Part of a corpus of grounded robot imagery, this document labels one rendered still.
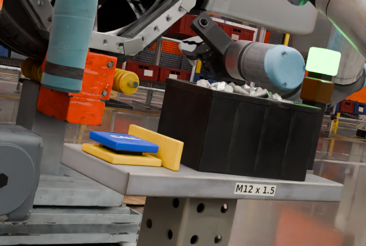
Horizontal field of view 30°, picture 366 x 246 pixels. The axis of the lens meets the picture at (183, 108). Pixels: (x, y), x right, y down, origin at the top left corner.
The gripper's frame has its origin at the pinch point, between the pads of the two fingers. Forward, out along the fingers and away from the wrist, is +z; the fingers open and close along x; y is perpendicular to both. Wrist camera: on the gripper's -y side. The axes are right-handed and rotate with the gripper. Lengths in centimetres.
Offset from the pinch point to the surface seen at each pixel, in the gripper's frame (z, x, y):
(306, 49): 156, 167, 144
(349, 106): 382, 387, 418
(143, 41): 4.8, -7.0, -4.7
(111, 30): 13.3, -9.2, -8.6
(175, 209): -63, -49, -14
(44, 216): 7, -52, 15
